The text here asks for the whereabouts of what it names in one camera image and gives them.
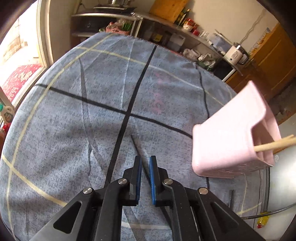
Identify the black chopstick on cloth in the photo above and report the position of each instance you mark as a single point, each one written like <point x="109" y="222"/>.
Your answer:
<point x="231" y="199"/>

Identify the black induction cooker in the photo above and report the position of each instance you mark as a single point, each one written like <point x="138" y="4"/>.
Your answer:
<point x="115" y="9"/>

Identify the brown wooden door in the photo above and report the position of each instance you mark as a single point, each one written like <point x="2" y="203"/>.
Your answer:
<point x="271" y="67"/>

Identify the pink small basket on shelf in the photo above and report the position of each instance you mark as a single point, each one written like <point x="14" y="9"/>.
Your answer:
<point x="113" y="28"/>

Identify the white electric kettle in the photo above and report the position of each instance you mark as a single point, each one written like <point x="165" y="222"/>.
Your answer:
<point x="237" y="55"/>

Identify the pink plastic utensil basket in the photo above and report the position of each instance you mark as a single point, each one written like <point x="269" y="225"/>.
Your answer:
<point x="223" y="145"/>

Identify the dark oil bottle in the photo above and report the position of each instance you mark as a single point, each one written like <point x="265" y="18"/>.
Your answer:
<point x="182" y="17"/>

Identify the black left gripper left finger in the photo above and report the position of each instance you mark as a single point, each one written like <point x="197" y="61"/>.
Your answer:
<point x="95" y="214"/>

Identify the wooden cutting board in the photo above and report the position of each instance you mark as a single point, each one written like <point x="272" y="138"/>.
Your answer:
<point x="167" y="9"/>

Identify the red condiment jars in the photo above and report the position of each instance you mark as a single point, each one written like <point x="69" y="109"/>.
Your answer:
<point x="190" y="26"/>

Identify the steel kitchen shelf table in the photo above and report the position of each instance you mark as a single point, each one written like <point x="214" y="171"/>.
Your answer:
<point x="144" y="26"/>

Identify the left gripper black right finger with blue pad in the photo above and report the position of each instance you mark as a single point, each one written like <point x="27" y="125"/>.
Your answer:
<point x="196" y="214"/>

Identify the grey checked tablecloth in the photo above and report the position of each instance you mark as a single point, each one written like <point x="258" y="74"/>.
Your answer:
<point x="73" y="131"/>

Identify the light wooden chopstick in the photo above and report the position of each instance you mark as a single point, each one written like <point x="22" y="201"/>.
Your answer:
<point x="275" y="145"/>
<point x="285" y="138"/>

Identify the black chopstick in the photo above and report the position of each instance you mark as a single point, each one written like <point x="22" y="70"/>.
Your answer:
<point x="231" y="199"/>
<point x="147" y="175"/>

